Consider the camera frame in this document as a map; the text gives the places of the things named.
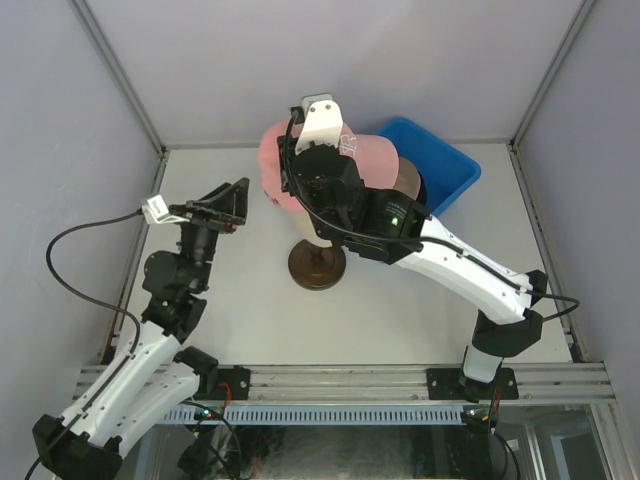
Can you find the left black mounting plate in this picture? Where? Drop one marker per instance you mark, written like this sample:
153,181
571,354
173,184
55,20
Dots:
224,384

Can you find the aluminium mounting rail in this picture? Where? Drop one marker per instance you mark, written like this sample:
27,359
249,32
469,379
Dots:
538,384

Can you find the perforated grey cable duct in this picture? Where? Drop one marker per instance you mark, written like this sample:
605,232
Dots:
343,415

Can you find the black mounting plate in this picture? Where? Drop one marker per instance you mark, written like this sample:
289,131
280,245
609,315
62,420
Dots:
224,384
450,384

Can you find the pink baseball cap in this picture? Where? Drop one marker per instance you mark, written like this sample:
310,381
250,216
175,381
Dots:
375,156

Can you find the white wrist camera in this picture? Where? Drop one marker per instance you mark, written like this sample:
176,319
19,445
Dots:
321,120
156,212

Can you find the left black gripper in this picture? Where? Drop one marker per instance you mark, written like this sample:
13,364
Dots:
222,212

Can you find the beige mannequin head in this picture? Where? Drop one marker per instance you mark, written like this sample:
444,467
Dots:
304,226

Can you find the beige cap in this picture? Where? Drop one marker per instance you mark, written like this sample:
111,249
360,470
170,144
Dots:
408,179

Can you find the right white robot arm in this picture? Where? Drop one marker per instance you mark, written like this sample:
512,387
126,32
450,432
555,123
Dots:
388,226

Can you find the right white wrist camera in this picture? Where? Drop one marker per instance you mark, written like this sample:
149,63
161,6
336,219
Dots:
321,120

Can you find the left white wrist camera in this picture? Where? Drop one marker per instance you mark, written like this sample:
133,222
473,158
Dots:
156,212

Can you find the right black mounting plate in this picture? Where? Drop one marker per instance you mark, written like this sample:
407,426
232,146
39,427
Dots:
450,384

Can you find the dark round wooden stand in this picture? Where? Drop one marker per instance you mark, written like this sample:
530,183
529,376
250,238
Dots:
316,268

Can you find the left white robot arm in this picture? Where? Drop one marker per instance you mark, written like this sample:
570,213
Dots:
155,371

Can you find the blue plastic bin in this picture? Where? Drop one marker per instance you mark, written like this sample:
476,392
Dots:
447,172

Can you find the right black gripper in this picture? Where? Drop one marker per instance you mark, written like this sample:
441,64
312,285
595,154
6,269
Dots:
288,148

